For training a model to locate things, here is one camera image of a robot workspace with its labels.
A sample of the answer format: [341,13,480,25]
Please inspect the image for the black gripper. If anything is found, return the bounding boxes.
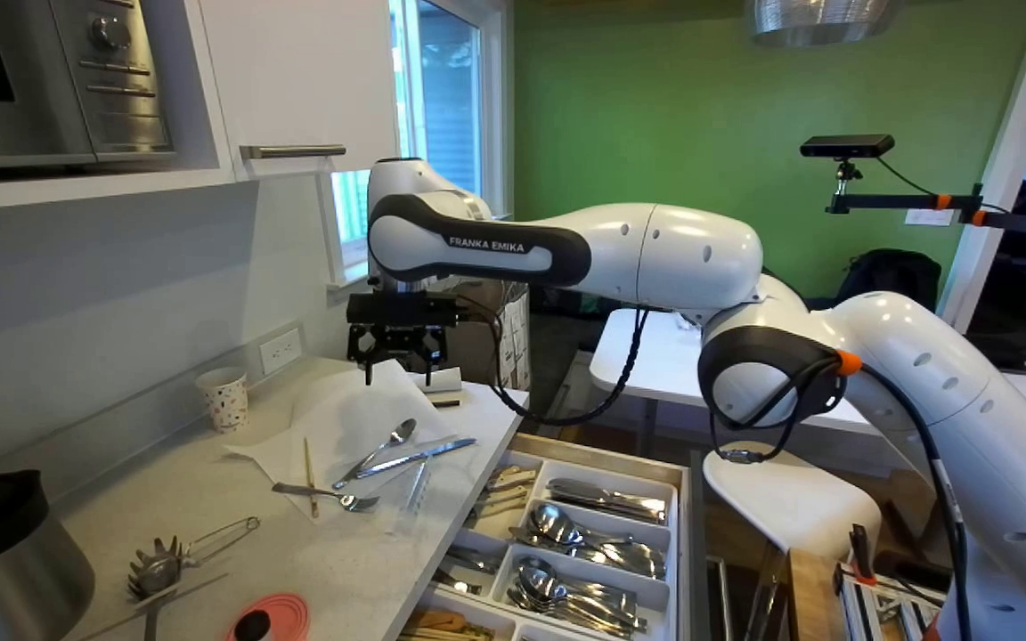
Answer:
[345,294,459,386]

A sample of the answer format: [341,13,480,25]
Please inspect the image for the silver spoon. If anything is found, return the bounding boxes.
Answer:
[340,418,418,486]

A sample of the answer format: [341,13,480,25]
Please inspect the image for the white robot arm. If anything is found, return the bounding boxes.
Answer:
[345,156,1026,641]

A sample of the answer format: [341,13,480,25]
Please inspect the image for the open white kitchen drawer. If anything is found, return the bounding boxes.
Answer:
[398,429,705,641]

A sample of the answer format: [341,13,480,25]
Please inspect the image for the spaghetti server spoon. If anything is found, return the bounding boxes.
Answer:
[127,518,259,641]

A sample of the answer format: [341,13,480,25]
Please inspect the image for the silver butter knife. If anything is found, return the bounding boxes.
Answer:
[352,437,479,482]

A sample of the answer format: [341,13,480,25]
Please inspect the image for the small silver teaspoon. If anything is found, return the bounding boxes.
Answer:
[272,482,379,512]

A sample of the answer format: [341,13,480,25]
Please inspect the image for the small white patterned cup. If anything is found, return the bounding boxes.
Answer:
[196,368,250,431]

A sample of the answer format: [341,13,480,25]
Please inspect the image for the pile of silver knives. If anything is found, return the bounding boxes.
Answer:
[549,479,665,523]

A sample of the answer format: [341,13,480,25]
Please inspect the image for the white cutlery tray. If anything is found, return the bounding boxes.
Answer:
[403,441,683,641]

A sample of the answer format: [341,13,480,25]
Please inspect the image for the pile of silver spoons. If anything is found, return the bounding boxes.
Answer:
[506,501,665,639]

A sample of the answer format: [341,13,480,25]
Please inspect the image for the orange round lid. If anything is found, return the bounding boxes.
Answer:
[227,592,310,641]

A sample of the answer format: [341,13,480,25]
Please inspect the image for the white upper cabinet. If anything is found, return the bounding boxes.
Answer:
[0,0,403,216]

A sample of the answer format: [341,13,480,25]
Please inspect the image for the steel black-rimmed canister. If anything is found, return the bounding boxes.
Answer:
[0,469,98,641]

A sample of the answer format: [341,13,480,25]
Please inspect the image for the stainless microwave oven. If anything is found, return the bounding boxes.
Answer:
[0,0,173,175]

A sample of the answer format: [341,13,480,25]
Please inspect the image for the wall power outlet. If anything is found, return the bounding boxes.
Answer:
[259,327,304,373]

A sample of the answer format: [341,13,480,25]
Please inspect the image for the window with white frame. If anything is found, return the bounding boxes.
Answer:
[328,0,509,286]

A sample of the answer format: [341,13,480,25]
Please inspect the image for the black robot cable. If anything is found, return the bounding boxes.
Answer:
[487,301,972,641]

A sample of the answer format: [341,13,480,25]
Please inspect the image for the black camera on stand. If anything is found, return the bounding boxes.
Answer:
[800,131,1026,244]

